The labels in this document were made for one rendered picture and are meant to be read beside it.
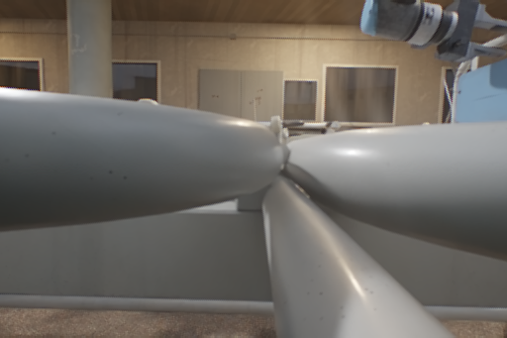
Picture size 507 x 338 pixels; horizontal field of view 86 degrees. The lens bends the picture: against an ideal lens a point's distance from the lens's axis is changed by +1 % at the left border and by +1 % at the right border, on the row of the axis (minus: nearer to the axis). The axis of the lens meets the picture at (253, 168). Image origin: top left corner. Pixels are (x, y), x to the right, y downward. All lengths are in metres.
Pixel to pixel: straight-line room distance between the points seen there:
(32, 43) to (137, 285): 8.31
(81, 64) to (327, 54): 4.84
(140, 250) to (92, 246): 0.03
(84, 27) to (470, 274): 5.12
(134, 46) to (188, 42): 1.25
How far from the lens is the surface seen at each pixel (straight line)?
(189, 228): 0.18
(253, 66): 6.58
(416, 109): 7.37
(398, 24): 0.80
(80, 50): 5.08
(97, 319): 0.97
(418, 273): 0.21
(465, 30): 0.89
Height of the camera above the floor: 0.49
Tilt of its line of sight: 4 degrees down
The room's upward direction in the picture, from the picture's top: 1 degrees clockwise
